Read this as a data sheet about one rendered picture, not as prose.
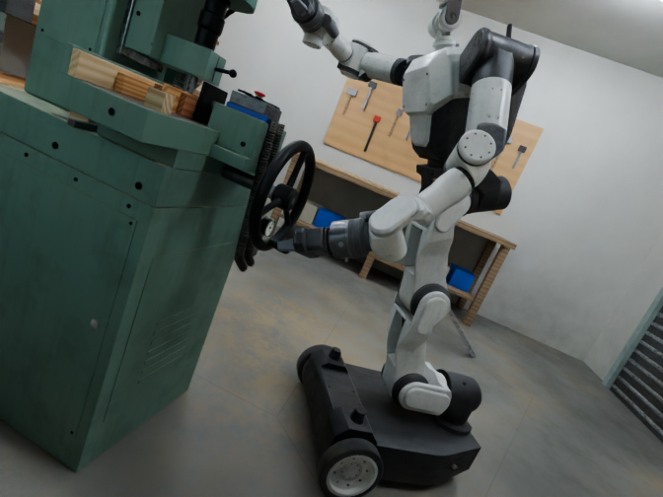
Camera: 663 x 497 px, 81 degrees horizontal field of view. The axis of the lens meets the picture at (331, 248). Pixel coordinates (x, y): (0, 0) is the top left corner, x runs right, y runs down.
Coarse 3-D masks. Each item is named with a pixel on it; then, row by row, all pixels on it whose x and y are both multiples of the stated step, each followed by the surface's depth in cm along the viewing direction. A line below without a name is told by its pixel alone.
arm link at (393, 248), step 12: (360, 216) 87; (348, 228) 82; (360, 228) 82; (348, 240) 82; (360, 240) 81; (372, 240) 80; (384, 240) 80; (396, 240) 81; (360, 252) 83; (384, 252) 84; (396, 252) 84
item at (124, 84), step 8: (120, 80) 79; (128, 80) 80; (136, 80) 82; (120, 88) 79; (128, 88) 81; (136, 88) 82; (144, 88) 84; (128, 96) 81; (136, 96) 83; (144, 96) 85
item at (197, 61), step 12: (168, 36) 95; (168, 48) 96; (180, 48) 95; (192, 48) 94; (204, 48) 93; (168, 60) 96; (180, 60) 95; (192, 60) 94; (204, 60) 93; (216, 60) 95; (192, 72) 94; (204, 72) 94; (216, 72) 97; (216, 84) 99
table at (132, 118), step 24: (72, 96) 72; (96, 96) 71; (120, 96) 72; (96, 120) 71; (120, 120) 70; (144, 120) 68; (168, 120) 73; (192, 120) 89; (168, 144) 76; (192, 144) 83; (216, 144) 90; (240, 168) 87
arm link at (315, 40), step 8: (328, 16) 118; (320, 24) 118; (328, 24) 118; (304, 32) 124; (312, 32) 120; (320, 32) 122; (328, 32) 123; (336, 32) 124; (304, 40) 124; (312, 40) 123; (320, 40) 124; (320, 48) 127
